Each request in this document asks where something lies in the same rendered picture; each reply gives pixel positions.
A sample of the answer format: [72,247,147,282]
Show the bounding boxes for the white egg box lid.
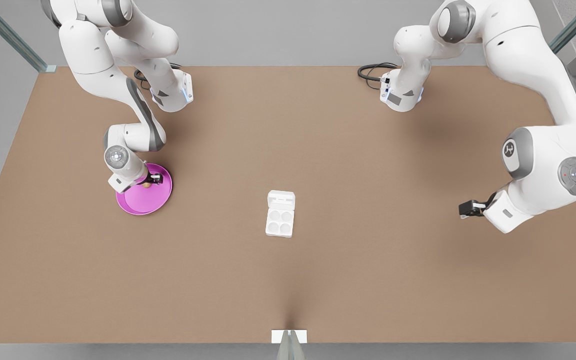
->
[267,190,296,212]

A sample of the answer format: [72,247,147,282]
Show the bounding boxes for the white egg box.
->
[265,208,295,238]

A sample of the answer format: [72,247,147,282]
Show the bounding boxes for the magenta round plate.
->
[116,163,173,216]

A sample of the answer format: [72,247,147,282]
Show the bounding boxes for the black cable loop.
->
[133,63,184,92]
[357,62,400,91]

